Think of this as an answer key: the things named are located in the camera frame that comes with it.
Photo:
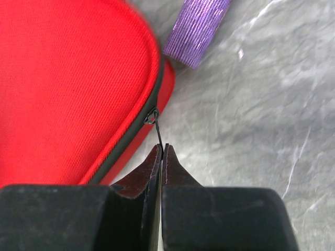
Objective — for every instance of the purple tube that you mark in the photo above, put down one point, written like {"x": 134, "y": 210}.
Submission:
{"x": 194, "y": 29}

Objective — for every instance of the red black medicine bag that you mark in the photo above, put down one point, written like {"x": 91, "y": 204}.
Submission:
{"x": 79, "y": 80}

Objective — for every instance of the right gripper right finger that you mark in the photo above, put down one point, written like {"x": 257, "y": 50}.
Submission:
{"x": 195, "y": 217}

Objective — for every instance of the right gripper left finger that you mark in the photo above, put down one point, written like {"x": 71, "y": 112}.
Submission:
{"x": 122, "y": 216}

